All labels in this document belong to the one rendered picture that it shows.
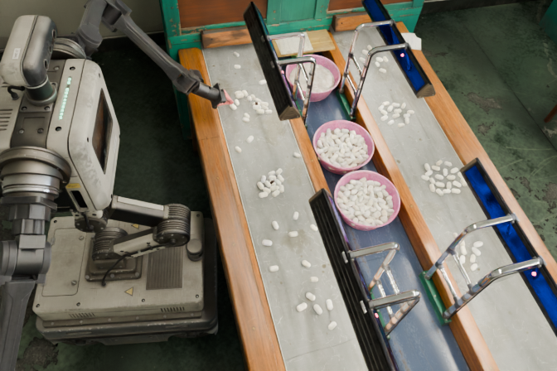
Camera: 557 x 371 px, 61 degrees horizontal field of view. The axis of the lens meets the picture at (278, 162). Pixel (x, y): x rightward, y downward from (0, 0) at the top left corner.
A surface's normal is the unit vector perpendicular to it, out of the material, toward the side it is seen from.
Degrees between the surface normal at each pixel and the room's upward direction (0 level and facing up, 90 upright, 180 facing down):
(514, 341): 0
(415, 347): 0
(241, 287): 0
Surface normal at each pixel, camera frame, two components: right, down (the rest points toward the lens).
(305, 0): 0.26, 0.80
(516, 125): 0.07, -0.58
